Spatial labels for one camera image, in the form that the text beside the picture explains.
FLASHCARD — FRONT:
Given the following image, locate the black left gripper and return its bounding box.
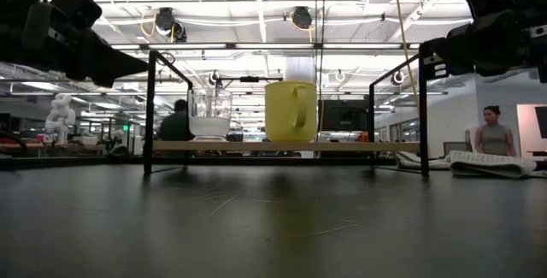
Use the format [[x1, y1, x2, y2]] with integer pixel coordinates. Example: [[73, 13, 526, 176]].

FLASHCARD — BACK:
[[0, 0, 150, 89]]

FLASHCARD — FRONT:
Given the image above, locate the white cloth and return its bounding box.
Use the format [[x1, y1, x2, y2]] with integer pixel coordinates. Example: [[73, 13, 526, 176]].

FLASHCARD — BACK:
[[395, 149, 547, 180]]

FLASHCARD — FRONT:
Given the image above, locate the yellow mug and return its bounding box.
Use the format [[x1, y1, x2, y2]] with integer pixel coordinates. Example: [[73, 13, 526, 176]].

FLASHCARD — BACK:
[[263, 80, 319, 144]]

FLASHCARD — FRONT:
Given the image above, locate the white robot figure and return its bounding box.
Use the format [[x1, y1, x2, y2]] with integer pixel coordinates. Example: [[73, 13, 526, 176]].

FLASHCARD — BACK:
[[44, 93, 77, 145]]

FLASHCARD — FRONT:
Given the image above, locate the wooden shelf with black frame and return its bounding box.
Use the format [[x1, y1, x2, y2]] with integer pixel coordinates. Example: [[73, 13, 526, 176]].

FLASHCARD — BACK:
[[143, 49, 430, 177]]

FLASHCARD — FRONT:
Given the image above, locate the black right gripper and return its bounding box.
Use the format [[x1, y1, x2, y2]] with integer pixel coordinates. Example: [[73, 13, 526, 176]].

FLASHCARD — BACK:
[[421, 10, 531, 81]]

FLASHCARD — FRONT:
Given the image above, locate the yellow cable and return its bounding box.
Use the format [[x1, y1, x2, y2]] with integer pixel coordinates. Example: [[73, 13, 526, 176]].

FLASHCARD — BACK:
[[391, 0, 428, 159]]

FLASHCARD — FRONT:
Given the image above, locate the clear glass mug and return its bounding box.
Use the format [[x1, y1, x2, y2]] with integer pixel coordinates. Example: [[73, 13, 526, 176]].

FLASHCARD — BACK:
[[186, 87, 234, 139]]

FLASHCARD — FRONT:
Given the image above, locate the black boom stand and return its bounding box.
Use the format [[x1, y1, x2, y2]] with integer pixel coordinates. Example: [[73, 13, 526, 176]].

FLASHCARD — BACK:
[[213, 74, 284, 139]]

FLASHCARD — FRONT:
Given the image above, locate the person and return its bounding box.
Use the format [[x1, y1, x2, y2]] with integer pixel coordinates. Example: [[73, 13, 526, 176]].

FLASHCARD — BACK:
[[473, 105, 517, 157], [156, 98, 197, 143]]

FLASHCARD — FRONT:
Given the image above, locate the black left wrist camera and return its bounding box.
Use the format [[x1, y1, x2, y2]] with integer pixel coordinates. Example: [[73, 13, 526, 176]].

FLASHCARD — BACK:
[[50, 0, 103, 30]]

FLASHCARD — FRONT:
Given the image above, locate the dark wall screen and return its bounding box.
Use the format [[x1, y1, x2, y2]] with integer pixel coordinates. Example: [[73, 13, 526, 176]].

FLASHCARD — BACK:
[[534, 105, 547, 139]]

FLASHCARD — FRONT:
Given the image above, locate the black monitor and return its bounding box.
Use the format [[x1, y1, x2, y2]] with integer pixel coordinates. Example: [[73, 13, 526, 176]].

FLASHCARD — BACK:
[[317, 98, 371, 133]]

